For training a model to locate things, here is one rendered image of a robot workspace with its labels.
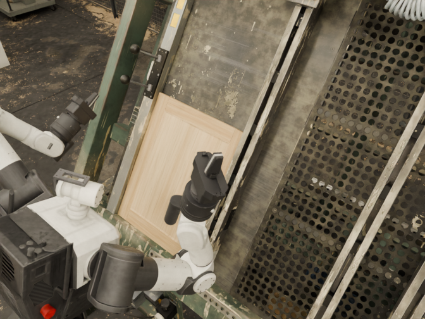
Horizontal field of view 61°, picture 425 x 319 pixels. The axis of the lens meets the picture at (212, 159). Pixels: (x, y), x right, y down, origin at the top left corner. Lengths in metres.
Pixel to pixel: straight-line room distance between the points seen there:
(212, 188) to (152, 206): 0.77
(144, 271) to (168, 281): 0.10
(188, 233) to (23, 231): 0.42
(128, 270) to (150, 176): 0.64
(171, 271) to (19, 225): 0.42
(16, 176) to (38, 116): 2.80
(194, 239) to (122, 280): 0.20
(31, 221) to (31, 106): 3.17
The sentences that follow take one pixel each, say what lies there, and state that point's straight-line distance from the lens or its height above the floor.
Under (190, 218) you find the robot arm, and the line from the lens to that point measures 0.89.
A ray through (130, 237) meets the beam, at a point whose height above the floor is 0.88.
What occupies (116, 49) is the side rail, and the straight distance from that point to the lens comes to 1.66.
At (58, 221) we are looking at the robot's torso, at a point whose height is 1.36.
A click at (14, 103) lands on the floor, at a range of 4.33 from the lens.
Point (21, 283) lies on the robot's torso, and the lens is 1.00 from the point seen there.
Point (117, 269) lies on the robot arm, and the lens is 0.96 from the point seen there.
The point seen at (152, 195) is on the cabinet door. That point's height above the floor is 1.03.
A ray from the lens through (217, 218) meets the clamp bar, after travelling 1.33.
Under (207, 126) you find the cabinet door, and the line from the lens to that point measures 1.36.
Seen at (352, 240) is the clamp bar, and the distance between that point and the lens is 1.15.
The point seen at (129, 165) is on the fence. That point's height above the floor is 1.10.
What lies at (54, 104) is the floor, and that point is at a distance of 4.13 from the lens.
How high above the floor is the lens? 2.16
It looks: 43 degrees down
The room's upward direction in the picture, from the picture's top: straight up
